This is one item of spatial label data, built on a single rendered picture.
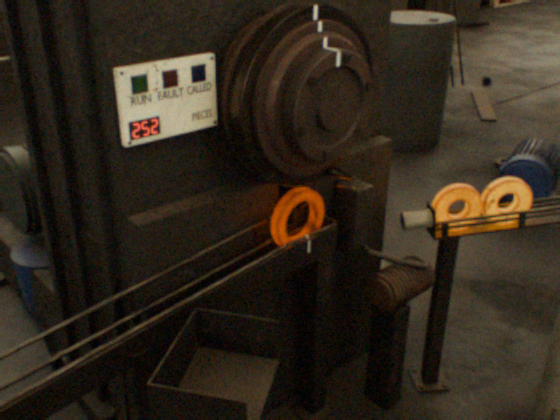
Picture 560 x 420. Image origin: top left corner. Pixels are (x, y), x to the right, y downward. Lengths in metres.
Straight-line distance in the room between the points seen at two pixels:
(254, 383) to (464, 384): 1.17
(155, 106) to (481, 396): 1.56
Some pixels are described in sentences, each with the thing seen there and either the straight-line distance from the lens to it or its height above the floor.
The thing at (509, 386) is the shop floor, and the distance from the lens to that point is 2.48.
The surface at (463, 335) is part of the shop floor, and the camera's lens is 2.67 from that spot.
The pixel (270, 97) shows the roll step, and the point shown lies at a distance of 1.48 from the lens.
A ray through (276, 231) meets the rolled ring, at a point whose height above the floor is 0.75.
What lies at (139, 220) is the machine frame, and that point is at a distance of 1.54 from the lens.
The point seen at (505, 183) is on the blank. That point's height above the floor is 0.79.
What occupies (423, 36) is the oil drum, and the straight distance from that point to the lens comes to 4.28.
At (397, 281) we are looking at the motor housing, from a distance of 1.96.
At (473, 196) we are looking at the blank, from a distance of 2.02.
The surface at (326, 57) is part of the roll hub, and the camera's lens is 1.50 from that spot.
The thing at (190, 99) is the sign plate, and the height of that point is 1.14.
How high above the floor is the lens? 1.56
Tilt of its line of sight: 26 degrees down
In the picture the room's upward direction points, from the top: straight up
